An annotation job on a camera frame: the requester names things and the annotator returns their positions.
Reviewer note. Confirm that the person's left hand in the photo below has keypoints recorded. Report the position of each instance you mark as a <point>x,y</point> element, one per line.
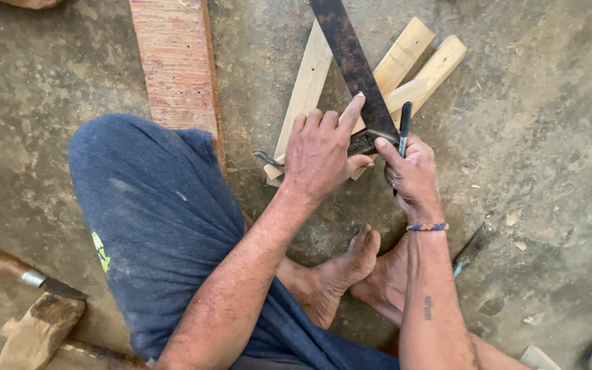
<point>316,159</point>

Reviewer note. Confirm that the person's right hand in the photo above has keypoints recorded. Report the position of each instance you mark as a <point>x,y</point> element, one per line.
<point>414,180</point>

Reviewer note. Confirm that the black pen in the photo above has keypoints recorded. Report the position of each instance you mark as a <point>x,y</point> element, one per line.
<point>405,123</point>

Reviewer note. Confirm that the dark rusty metal try square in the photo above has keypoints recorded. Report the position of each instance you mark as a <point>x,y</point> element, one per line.
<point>352,61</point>

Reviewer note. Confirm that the pale wooden slat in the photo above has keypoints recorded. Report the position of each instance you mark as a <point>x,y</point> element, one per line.
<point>429,74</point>
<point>401,54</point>
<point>303,92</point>

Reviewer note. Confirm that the flat dark metal chisel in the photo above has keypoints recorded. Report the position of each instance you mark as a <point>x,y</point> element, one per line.
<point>471,249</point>

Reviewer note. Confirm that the person's right foot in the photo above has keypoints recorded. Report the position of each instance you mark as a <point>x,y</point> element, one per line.
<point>386,280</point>

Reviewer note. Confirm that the person's foot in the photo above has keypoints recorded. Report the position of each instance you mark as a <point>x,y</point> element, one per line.
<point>334,277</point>
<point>386,280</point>

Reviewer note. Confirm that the person's left foot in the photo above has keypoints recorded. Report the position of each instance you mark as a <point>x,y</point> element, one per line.
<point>334,277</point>

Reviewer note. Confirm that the person's blue shorts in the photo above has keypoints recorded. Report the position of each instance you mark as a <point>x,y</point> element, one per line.
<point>162,216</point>

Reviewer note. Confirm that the reddish wooden plank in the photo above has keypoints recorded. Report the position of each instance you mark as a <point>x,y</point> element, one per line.
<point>178,61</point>

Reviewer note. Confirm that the person's right leg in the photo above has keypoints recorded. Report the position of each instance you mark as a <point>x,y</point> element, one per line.
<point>496,354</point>

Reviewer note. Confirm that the small pale wood offcut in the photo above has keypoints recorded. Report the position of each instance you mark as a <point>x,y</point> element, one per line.
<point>538,358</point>

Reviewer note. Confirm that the rough wooden block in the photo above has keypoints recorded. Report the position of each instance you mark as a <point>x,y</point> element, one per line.
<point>39,329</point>

